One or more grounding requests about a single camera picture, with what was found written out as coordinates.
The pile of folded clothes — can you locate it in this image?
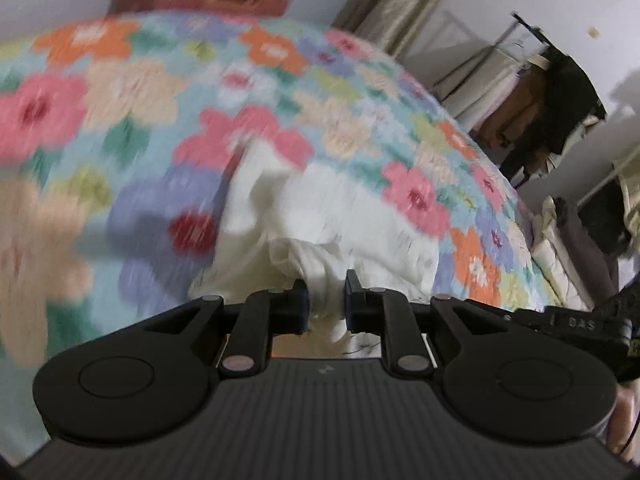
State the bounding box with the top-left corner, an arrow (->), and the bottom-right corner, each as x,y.
530,196 -> 618,312

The colourful floral bedspread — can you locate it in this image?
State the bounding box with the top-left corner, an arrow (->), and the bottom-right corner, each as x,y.
1,12 -> 556,463

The person's right hand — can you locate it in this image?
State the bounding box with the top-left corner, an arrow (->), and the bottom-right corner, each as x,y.
606,380 -> 639,462

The white patterned garment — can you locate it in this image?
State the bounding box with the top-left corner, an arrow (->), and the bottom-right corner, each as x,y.
189,140 -> 439,359

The beige curtain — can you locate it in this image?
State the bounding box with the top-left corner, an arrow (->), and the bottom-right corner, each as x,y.
332,0 -> 440,60

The clothes rack with hanging clothes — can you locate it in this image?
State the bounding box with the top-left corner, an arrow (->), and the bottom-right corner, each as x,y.
433,12 -> 608,183

